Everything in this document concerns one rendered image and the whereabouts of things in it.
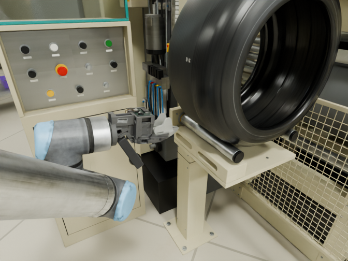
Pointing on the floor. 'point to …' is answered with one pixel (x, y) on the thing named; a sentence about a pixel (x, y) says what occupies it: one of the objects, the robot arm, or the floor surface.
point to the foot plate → (206, 235)
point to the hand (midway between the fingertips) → (174, 130)
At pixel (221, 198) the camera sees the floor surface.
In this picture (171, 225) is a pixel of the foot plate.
